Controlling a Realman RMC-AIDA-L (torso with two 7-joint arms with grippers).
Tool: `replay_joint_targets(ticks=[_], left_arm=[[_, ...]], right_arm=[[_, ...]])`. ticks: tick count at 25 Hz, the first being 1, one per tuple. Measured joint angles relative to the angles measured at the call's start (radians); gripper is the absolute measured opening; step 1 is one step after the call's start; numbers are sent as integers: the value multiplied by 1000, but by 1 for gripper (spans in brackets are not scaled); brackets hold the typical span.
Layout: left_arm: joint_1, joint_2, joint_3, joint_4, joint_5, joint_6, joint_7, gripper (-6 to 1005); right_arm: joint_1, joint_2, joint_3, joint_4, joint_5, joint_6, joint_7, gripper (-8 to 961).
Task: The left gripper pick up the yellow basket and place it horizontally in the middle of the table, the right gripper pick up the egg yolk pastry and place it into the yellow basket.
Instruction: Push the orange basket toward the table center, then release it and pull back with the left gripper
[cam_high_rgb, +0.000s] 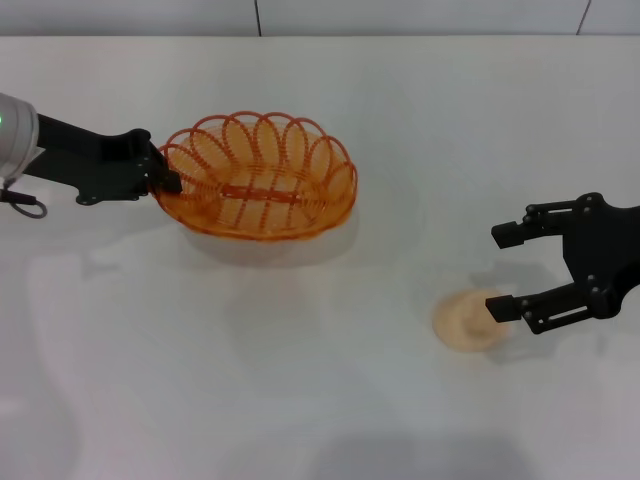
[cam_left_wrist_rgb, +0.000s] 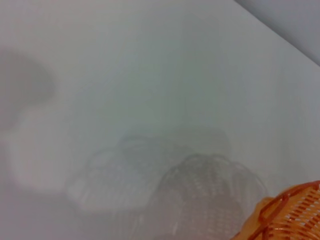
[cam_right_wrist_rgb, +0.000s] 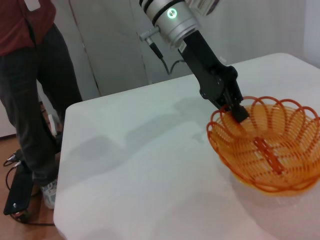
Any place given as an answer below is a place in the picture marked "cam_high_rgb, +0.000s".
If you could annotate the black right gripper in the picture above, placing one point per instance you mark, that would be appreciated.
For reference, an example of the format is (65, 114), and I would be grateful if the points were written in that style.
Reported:
(600, 250)

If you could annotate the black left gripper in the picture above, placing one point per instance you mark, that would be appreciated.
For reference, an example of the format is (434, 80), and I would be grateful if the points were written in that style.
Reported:
(95, 165)

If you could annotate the pale round bread bun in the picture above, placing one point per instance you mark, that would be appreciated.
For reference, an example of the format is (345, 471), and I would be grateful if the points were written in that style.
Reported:
(460, 322)

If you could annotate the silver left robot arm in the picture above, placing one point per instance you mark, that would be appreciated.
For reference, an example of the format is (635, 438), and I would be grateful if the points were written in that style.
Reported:
(15, 135)

